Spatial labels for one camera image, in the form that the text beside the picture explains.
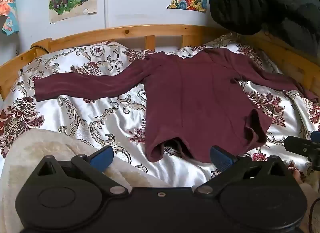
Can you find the maroon long-sleeve shirt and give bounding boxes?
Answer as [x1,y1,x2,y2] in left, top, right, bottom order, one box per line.
[34,48,319,164]

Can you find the cartoon figure orange blue poster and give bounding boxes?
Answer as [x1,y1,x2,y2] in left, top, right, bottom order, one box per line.
[0,0,20,35]

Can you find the white fluffy blanket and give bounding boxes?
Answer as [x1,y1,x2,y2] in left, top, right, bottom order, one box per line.
[1,129,173,233]

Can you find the wooden bed frame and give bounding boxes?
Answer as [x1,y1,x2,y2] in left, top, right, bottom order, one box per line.
[0,24,320,101]

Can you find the white wall pipe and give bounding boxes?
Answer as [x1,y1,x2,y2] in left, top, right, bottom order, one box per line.
[103,0,110,28]

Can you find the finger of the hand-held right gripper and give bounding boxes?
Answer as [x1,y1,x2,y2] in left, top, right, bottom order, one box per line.
[284,130,320,158]

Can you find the black quilted jacket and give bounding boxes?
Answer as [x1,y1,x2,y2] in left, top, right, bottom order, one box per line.
[209,0,320,57]

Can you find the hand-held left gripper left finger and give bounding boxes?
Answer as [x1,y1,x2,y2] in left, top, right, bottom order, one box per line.
[37,145,129,196]

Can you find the floral satin bedspread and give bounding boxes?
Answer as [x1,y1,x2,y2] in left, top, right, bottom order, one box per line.
[0,33,320,188]

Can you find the black cable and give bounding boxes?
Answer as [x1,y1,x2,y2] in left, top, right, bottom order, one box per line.
[31,45,49,54]

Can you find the person's right hand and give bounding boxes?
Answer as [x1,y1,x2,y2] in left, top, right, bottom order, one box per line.
[294,170,307,184]

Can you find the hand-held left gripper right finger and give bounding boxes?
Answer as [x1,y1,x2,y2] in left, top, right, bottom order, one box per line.
[194,145,287,196]

